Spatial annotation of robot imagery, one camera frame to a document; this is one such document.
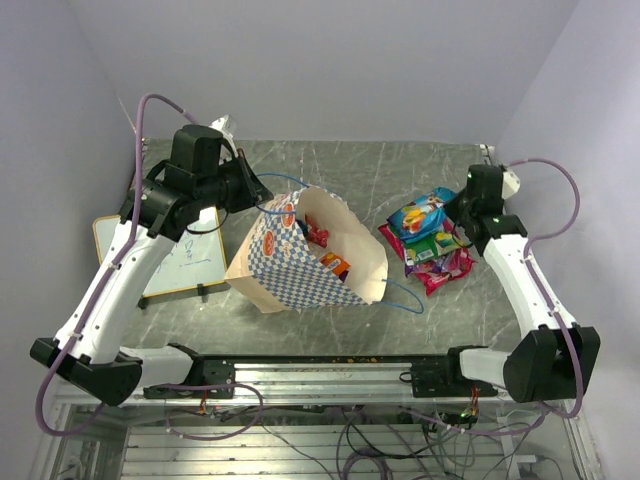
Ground blue gummy snack bag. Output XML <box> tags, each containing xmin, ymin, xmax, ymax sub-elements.
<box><xmin>387</xmin><ymin>187</ymin><xmax>456</xmax><ymax>242</ymax></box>

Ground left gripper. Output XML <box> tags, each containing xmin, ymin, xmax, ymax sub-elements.
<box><xmin>196</xmin><ymin>148</ymin><xmax>274</xmax><ymax>214</ymax></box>

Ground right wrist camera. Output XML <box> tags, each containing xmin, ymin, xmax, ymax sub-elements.
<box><xmin>501</xmin><ymin>168</ymin><xmax>521</xmax><ymax>200</ymax></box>

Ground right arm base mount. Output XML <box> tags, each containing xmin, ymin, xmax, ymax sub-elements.
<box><xmin>399</xmin><ymin>346</ymin><xmax>498</xmax><ymax>398</ymax></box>

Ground pink princess snack bag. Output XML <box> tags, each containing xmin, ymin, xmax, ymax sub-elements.
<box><xmin>405</xmin><ymin>248</ymin><xmax>475</xmax><ymax>296</ymax></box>

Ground small whiteboard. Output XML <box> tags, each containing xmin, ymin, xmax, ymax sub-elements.
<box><xmin>92</xmin><ymin>207</ymin><xmax>230</xmax><ymax>310</ymax></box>

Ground green yellow candy bag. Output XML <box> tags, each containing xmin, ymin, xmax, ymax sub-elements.
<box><xmin>403</xmin><ymin>231</ymin><xmax>463</xmax><ymax>266</ymax></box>

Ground orange Fox's candy pack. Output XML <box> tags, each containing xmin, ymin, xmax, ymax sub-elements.
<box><xmin>320</xmin><ymin>252</ymin><xmax>351</xmax><ymax>282</ymax></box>

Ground aluminium frame rail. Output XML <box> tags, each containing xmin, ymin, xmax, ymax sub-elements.
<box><xmin>54</xmin><ymin>362</ymin><xmax>579</xmax><ymax>406</ymax></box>

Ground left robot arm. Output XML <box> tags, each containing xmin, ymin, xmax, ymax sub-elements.
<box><xmin>30</xmin><ymin>116</ymin><xmax>273</xmax><ymax>406</ymax></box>

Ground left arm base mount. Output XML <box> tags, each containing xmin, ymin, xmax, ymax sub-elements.
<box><xmin>143</xmin><ymin>356</ymin><xmax>236</xmax><ymax>400</ymax></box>

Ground red snack packet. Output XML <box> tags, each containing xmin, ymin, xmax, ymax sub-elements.
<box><xmin>305</xmin><ymin>215</ymin><xmax>329</xmax><ymax>248</ymax></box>

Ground loose cables under table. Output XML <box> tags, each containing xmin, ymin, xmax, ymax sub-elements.
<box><xmin>269</xmin><ymin>404</ymin><xmax>561</xmax><ymax>480</ymax></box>

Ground red crisps bag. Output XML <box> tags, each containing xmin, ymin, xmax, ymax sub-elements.
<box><xmin>378</xmin><ymin>223</ymin><xmax>405</xmax><ymax>261</ymax></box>

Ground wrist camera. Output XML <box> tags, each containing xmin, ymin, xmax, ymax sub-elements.
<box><xmin>209</xmin><ymin>115</ymin><xmax>237</xmax><ymax>156</ymax></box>
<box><xmin>501</xmin><ymin>168</ymin><xmax>521</xmax><ymax>200</ymax></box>

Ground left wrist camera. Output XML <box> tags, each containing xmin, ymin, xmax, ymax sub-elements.
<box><xmin>209</xmin><ymin>115</ymin><xmax>237</xmax><ymax>156</ymax></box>

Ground blue checkered paper bag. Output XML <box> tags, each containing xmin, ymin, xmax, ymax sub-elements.
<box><xmin>225</xmin><ymin>183</ymin><xmax>396</xmax><ymax>314</ymax></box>

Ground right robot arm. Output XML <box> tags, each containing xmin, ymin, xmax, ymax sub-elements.
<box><xmin>440</xmin><ymin>164</ymin><xmax>601</xmax><ymax>403</ymax></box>

